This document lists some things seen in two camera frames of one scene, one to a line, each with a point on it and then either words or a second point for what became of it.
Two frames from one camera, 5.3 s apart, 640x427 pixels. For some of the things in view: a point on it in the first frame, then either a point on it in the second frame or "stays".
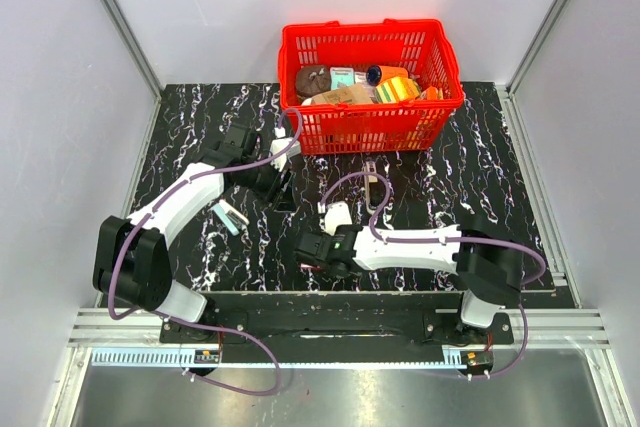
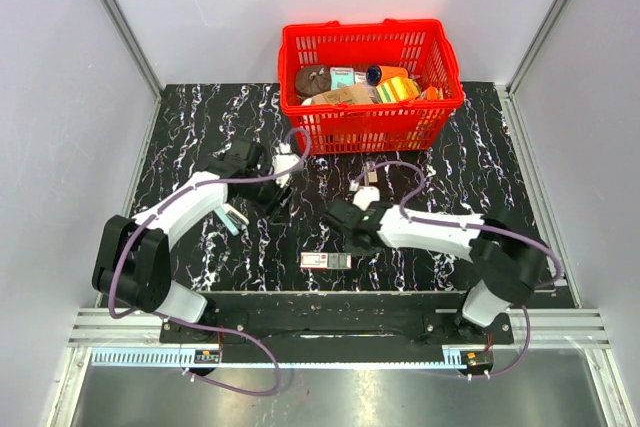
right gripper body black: x=332 y=234 to x=354 y=247
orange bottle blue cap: x=376 y=74 stays
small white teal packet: x=229 y=217 stays
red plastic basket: x=383 y=127 stays
